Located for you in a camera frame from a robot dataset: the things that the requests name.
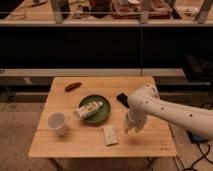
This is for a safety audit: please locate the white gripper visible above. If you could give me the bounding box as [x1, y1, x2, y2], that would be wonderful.
[124, 108, 146, 134]

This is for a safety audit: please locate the white sponge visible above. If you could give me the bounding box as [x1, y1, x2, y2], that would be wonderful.
[103, 125, 118, 146]

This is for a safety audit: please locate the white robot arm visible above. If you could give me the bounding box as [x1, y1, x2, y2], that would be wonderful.
[124, 84, 213, 140]

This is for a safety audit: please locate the black rectangular block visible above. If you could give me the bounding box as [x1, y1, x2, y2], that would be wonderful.
[117, 93, 129, 107]

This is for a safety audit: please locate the green plate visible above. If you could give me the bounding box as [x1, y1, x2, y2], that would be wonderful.
[79, 95, 111, 124]

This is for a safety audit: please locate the white snack packet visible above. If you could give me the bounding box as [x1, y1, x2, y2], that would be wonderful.
[74, 101, 103, 119]

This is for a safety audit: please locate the wooden table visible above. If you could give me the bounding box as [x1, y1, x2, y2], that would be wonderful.
[29, 77, 176, 158]

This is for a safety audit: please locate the red sausage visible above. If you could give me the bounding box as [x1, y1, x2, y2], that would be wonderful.
[65, 82, 82, 92]

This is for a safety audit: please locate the white paper cup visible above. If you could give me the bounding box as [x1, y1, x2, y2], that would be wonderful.
[47, 113, 68, 136]

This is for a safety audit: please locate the black equipment on right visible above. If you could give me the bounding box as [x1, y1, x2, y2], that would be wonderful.
[183, 54, 213, 82]

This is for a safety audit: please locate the dark shelf unit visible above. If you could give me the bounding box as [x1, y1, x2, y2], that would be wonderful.
[0, 0, 213, 84]

